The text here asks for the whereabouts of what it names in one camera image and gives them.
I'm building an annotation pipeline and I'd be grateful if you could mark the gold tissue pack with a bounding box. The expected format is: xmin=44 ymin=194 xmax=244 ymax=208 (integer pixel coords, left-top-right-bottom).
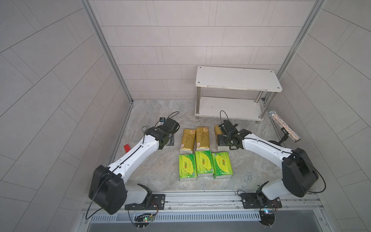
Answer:
xmin=180 ymin=129 xmax=196 ymax=155
xmin=196 ymin=127 xmax=210 ymax=151
xmin=214 ymin=125 xmax=230 ymax=152

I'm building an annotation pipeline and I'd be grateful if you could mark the green tissue pack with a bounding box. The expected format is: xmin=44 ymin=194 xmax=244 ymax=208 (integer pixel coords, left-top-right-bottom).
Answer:
xmin=212 ymin=152 xmax=233 ymax=179
xmin=179 ymin=154 xmax=197 ymax=181
xmin=195 ymin=151 xmax=214 ymax=177

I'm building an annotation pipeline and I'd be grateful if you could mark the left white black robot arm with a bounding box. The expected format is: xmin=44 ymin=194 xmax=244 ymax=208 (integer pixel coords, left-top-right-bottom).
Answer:
xmin=88 ymin=118 xmax=180 ymax=215

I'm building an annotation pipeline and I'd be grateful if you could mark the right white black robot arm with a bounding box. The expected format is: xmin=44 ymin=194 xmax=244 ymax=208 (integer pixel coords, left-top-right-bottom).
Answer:
xmin=218 ymin=120 xmax=320 ymax=206

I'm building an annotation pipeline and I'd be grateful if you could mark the white two-tier shelf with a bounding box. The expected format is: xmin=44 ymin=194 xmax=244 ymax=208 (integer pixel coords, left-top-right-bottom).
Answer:
xmin=195 ymin=66 xmax=282 ymax=121

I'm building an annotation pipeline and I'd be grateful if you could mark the red small block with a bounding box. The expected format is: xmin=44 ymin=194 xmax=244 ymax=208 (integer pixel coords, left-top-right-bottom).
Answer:
xmin=124 ymin=144 xmax=131 ymax=153

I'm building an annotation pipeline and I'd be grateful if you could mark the sparkly tube on black stand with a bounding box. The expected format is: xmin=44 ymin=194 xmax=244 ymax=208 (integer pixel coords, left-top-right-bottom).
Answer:
xmin=268 ymin=110 xmax=301 ymax=146

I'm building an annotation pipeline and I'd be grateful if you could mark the left circuit board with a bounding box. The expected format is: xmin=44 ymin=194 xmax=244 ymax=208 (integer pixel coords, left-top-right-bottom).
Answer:
xmin=134 ymin=213 xmax=155 ymax=230

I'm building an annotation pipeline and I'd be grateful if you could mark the circuit board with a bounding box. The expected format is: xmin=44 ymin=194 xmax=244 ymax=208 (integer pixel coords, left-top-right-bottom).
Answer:
xmin=134 ymin=213 xmax=155 ymax=230
xmin=259 ymin=210 xmax=275 ymax=227

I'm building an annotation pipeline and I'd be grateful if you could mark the right circuit board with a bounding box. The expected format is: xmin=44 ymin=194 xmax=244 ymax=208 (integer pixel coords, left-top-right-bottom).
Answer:
xmin=259 ymin=210 xmax=275 ymax=227

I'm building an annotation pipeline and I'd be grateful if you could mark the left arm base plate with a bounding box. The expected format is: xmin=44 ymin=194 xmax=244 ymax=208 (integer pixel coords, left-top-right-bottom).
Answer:
xmin=124 ymin=194 xmax=166 ymax=211

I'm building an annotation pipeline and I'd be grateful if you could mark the aluminium rail frame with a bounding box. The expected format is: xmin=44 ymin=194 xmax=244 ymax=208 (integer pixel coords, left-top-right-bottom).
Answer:
xmin=115 ymin=190 xmax=328 ymax=213

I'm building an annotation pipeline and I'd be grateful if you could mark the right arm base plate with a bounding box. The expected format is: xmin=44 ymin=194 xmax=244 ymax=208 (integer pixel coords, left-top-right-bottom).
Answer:
xmin=238 ymin=192 xmax=282 ymax=210

